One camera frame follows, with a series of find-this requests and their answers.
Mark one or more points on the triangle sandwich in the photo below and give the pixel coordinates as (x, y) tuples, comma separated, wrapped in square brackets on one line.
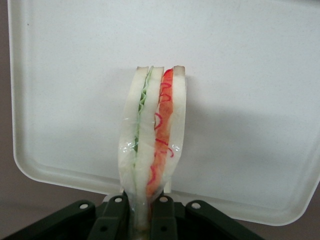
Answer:
[(145, 125)]

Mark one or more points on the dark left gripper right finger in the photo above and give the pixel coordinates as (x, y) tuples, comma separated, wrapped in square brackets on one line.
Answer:
[(165, 220)]

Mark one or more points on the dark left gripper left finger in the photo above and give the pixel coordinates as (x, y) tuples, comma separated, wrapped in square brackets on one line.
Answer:
[(110, 220)]

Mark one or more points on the cream plastic tray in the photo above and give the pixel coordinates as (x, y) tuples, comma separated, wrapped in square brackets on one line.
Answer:
[(75, 75)]

